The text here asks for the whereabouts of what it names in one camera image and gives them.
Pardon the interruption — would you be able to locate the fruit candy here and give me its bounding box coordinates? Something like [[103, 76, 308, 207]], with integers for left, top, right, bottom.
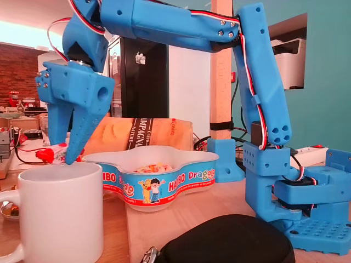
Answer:
[[35, 142, 83, 165]]

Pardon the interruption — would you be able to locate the wine glass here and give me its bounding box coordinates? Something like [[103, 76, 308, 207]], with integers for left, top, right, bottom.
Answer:
[[40, 117, 52, 146]]

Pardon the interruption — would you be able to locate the glass door cooler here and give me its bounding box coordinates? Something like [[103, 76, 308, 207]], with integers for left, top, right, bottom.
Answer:
[[108, 35, 122, 118]]

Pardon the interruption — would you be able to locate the red kitchen appliance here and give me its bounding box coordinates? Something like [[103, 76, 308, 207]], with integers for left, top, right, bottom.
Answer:
[[7, 91, 20, 108]]

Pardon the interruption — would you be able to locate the grey metal device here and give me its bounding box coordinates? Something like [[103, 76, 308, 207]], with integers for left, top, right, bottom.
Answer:
[[0, 130, 12, 160]]

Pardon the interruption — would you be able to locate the black refrigerator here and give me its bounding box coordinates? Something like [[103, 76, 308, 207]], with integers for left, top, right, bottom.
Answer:
[[120, 37, 170, 119]]

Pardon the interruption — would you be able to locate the beige Casino chips bag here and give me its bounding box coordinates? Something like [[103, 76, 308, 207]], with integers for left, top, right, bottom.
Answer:
[[82, 117, 194, 155]]

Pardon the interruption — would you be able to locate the white ceramic mug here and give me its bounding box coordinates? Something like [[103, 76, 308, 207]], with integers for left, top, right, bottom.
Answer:
[[0, 163, 104, 263]]

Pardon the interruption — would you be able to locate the clear Haribo Dragolo tub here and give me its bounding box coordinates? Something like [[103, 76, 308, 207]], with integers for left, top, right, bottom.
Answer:
[[81, 145, 220, 212]]

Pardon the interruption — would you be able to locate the silver carabiner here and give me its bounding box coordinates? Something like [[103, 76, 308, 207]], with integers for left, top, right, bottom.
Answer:
[[139, 246, 161, 263]]

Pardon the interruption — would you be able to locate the black zip case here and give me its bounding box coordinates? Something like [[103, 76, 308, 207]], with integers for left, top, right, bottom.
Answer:
[[158, 214, 296, 263]]

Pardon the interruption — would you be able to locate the white printer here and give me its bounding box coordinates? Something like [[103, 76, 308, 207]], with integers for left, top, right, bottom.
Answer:
[[270, 38, 307, 91]]

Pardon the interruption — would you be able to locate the white power strip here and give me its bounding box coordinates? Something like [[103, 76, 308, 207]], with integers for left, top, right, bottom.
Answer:
[[290, 144, 330, 167]]

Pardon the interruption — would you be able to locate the red white black servo cable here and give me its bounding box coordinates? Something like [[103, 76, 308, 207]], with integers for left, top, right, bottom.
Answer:
[[47, 18, 72, 62]]

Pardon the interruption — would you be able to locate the black strap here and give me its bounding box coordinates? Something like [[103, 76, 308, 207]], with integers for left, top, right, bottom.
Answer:
[[210, 122, 234, 131]]

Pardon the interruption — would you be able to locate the blue post mount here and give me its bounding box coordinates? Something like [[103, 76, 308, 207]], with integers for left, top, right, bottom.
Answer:
[[207, 138, 246, 184]]

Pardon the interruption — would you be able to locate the wooden post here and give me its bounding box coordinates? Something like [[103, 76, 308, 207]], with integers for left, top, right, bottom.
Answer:
[[210, 0, 234, 140]]

